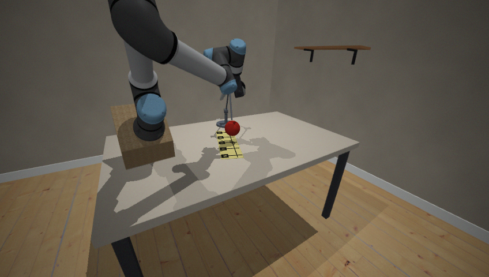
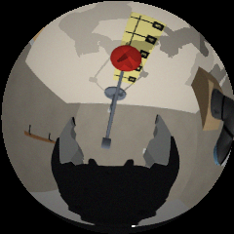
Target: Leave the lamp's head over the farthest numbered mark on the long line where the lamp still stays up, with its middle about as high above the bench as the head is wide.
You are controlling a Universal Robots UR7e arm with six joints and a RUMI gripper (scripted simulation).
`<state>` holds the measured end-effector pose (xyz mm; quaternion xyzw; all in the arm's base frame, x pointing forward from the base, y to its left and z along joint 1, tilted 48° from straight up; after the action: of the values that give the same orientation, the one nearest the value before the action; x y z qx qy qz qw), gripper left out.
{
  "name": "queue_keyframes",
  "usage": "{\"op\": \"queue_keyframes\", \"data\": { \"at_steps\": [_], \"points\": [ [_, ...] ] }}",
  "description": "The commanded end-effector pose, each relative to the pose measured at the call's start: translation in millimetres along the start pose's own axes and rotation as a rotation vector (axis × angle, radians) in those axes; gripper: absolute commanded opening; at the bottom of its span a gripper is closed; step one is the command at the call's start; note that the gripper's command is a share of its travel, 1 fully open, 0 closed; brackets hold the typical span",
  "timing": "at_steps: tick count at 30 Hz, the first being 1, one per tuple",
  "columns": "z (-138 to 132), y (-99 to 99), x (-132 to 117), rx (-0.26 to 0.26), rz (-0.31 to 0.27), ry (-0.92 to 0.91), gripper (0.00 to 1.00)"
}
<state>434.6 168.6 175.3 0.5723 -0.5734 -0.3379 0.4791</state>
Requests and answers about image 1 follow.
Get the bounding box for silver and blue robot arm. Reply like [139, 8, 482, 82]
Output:
[108, 0, 246, 141]

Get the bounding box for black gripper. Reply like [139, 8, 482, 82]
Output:
[220, 72, 246, 100]

